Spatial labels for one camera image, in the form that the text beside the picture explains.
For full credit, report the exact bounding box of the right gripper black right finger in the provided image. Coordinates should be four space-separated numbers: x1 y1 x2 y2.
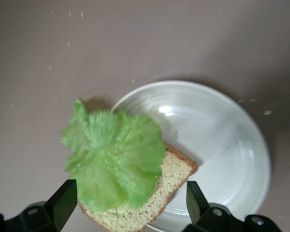
182 180 281 232

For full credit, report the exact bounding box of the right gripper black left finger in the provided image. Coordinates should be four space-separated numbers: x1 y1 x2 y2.
4 178 78 232

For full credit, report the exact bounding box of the brown bread slice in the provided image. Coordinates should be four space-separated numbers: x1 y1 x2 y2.
77 141 199 231

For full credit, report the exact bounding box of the green lettuce leaf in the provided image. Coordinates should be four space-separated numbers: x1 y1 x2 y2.
60 98 167 211

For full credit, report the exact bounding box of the beige plate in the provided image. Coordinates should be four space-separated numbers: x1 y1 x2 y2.
110 80 272 232

